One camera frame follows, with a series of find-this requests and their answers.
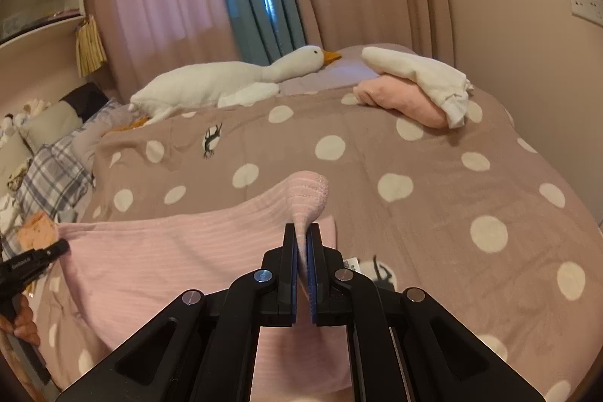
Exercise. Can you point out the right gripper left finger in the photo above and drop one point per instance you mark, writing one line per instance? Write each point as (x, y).
(200, 347)

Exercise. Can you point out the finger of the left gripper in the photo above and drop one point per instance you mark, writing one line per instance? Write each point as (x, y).
(47, 253)

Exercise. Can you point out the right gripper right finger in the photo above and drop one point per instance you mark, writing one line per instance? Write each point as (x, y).
(404, 346)

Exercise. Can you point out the pink striped knit top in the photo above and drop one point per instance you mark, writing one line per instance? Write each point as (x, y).
(121, 274)

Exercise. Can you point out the left hand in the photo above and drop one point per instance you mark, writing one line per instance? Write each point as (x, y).
(23, 327)

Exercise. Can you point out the folded orange garment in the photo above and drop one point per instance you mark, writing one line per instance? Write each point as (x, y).
(38, 232)

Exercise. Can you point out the plaid pillow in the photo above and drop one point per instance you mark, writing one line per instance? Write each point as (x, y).
(56, 179)

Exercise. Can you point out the plush toys on headboard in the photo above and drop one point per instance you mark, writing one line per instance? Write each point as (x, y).
(12, 122)

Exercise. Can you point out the beige headboard cushion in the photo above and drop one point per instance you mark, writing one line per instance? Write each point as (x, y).
(58, 121)

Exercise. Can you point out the mauve polka dot blanket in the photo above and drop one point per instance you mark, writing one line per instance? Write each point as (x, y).
(476, 217)

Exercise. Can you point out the lilac pillow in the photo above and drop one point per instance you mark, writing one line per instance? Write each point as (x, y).
(111, 116)

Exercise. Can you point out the yellow tassel hanging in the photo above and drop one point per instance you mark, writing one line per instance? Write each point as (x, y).
(90, 53)

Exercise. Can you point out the white goose plush toy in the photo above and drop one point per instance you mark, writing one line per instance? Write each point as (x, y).
(223, 84)

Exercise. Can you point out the folded white garment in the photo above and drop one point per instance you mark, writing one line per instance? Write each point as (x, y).
(444, 85)

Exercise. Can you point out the folded pink garment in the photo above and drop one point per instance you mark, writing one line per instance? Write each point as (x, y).
(391, 93)

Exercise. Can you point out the white wall socket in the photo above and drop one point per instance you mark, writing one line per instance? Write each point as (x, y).
(590, 10)

